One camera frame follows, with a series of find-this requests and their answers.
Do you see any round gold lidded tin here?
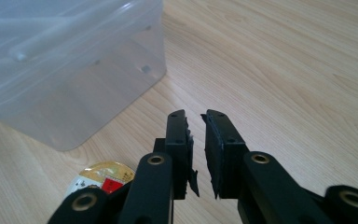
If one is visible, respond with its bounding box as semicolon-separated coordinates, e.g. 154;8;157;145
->
64;161;136;200

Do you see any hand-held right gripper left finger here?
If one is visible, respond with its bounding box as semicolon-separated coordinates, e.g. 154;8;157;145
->
153;108;200;201

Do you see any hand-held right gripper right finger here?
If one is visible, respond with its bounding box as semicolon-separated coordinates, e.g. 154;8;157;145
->
200;108;250;200

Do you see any clear plastic storage box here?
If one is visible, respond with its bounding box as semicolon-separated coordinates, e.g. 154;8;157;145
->
0;0;168;152

